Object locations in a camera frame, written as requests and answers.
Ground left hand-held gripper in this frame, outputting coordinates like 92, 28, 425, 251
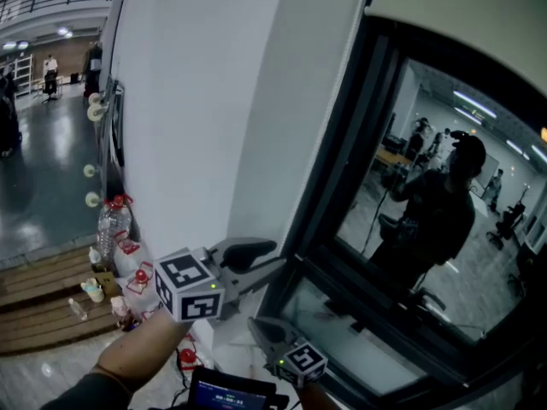
153, 237, 286, 324

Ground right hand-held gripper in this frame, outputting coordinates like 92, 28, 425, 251
248, 317, 329, 390

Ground white roller blind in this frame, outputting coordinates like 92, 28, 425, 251
362, 0, 547, 107

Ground person's right forearm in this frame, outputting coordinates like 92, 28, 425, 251
294, 384, 338, 410

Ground person's left forearm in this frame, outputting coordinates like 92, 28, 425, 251
94, 307, 193, 395

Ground black screen device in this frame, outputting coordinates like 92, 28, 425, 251
186, 366, 279, 410

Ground brown cardboard box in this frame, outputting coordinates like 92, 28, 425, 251
94, 270, 123, 296

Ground pale yellow sippy cup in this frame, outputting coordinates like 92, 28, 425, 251
79, 277, 106, 304

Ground small clear plastic bottle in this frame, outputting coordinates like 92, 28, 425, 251
67, 297, 89, 322

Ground black platform trolley white wheels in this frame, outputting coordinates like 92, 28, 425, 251
83, 74, 126, 208

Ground person's dark grey shirt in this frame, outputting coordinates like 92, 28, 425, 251
40, 372, 133, 410

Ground wooden platform steps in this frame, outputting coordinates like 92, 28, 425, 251
0, 245, 129, 356

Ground garment on stand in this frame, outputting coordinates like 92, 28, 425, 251
81, 40, 103, 97

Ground white shelf rack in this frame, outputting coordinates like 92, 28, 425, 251
14, 53, 35, 97

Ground group of ceiling lights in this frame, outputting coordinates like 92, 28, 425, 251
0, 26, 74, 51

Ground black window frame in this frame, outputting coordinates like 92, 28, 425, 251
255, 13, 547, 410

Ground clear water jug red handle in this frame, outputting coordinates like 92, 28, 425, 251
113, 228, 144, 275
175, 335, 206, 372
126, 261, 162, 298
96, 194, 133, 264

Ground black window handle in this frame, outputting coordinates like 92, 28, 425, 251
409, 287, 449, 312

